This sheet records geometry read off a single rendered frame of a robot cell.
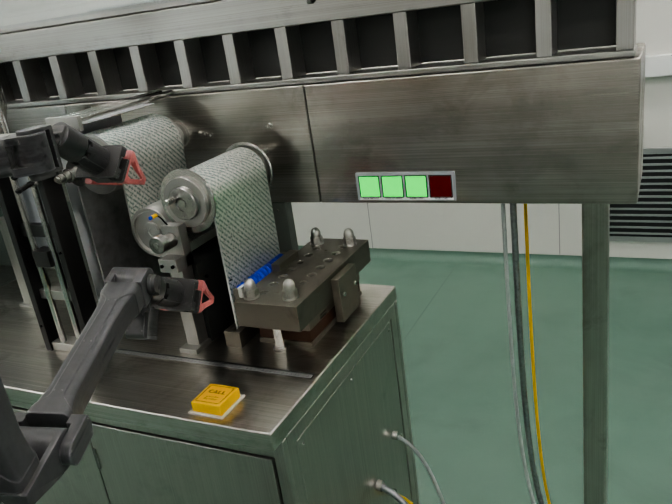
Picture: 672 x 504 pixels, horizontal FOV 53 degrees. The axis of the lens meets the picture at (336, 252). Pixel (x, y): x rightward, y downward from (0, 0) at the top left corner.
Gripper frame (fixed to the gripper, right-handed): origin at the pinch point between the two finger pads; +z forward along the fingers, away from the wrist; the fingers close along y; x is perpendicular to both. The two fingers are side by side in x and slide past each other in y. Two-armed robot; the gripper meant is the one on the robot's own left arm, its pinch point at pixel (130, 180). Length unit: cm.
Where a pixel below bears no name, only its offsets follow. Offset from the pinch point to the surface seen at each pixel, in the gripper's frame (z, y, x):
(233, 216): 25.6, 7.5, 2.0
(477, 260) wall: 297, -10, 76
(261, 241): 39.0, 7.3, 0.5
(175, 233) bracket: 17.4, -0.8, -5.2
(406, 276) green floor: 278, -47, 58
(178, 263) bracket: 19.4, 0.2, -11.5
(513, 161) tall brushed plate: 43, 66, 22
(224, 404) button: 18.2, 20.7, -39.9
